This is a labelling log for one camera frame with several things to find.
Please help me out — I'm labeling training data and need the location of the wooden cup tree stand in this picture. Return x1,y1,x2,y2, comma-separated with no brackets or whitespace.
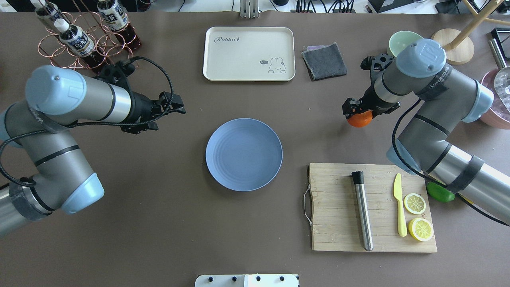
431,0,509,65

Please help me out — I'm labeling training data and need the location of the lemon slice two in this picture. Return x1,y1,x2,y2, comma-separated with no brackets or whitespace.
408,218,434,242

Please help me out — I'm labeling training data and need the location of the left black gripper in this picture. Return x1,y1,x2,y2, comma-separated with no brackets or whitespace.
97,60,186,134

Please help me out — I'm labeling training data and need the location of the tea bottle middle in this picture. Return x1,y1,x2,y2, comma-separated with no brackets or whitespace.
97,0,141,51

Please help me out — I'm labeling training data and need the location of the tea bottle front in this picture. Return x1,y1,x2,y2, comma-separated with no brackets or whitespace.
54,19,104,73

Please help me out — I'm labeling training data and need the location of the wooden cutting board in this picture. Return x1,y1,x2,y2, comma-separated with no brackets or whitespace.
308,162,437,253

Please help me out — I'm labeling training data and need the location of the lemon slice one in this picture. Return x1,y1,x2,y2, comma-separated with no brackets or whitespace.
403,193,427,215

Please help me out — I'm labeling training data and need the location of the blue plate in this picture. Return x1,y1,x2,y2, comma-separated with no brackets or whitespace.
205,118,283,191

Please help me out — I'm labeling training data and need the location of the grey folded cloth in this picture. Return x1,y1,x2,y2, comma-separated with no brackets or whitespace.
301,42,348,81

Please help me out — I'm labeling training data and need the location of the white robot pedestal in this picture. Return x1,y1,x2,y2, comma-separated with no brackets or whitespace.
194,273,300,287

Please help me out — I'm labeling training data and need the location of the metal ice scoop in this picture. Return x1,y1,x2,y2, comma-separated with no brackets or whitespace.
490,38,510,112

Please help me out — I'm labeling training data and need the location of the pink bowl with ice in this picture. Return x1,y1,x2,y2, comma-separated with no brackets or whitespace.
480,68,510,130

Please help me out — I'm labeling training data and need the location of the steel muddler black tip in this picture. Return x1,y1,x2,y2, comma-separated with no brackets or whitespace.
351,171,374,252

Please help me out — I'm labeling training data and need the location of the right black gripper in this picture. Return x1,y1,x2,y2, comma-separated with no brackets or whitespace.
342,54,400,120

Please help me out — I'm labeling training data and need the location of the yellow plastic knife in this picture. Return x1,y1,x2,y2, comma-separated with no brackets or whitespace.
393,173,408,237

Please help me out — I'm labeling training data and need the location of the tea bottle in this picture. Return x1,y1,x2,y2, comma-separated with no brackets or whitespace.
30,0,69,31
97,0,141,51
54,19,104,73

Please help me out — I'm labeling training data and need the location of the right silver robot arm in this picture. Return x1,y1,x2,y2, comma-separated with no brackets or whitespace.
342,39,509,224

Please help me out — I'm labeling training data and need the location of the orange mandarin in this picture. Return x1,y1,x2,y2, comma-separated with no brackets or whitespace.
347,110,373,128

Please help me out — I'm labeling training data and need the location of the copper wire bottle rack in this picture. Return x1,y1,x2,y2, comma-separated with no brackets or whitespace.
31,0,141,73

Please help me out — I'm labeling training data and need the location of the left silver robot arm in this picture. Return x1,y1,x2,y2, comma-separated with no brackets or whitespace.
1,56,186,236

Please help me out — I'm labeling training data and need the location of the green lime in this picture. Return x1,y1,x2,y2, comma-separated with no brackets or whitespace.
426,181,455,203

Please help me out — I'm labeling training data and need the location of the cream rabbit tray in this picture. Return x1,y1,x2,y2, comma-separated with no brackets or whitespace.
202,27,296,81

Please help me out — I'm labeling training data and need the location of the tea bottle back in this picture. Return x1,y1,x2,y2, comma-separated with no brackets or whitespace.
30,0,69,31

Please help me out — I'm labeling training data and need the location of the mint green bowl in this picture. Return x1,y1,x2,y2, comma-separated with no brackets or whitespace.
386,31,423,57

